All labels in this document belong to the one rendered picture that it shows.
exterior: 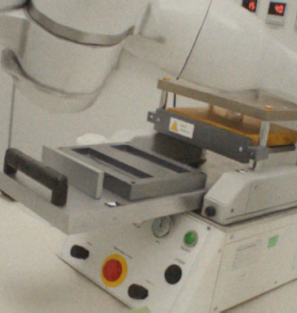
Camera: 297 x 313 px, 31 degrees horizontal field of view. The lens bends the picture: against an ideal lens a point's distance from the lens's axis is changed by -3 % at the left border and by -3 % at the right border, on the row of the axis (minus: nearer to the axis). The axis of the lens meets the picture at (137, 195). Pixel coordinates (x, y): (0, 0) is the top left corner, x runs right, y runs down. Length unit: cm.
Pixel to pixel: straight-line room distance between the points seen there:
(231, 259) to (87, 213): 29
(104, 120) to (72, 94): 143
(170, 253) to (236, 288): 14
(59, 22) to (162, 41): 13
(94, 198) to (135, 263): 21
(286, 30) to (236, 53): 56
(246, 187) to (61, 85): 41
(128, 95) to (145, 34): 132
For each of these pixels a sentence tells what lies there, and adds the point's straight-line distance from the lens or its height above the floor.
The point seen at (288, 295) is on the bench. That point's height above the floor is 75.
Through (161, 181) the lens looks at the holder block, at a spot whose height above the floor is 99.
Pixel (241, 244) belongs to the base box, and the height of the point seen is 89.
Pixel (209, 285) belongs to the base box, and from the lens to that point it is 90.
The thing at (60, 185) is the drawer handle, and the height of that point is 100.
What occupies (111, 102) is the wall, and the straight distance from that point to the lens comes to 198.
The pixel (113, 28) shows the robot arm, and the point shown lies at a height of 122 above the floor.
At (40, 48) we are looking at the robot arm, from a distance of 56.
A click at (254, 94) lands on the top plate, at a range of 105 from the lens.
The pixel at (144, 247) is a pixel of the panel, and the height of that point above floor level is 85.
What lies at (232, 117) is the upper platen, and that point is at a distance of 106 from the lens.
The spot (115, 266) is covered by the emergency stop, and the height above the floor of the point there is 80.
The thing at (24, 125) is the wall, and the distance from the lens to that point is 242.
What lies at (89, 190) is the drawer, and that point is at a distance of 79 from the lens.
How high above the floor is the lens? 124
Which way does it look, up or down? 19 degrees down
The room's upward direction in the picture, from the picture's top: 8 degrees clockwise
